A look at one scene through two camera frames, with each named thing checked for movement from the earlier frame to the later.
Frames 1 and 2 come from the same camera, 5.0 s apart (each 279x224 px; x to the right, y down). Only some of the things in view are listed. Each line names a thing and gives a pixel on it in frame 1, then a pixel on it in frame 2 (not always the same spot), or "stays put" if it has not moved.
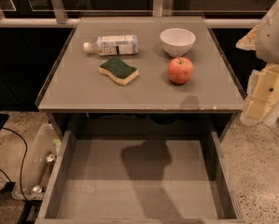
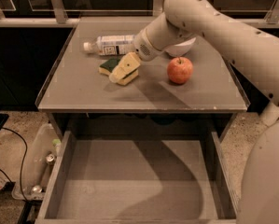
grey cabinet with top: (161, 74) stays put
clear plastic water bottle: (114, 45) stays put
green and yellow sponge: (118, 70) stays put
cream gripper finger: (249, 41) -> (129, 63)
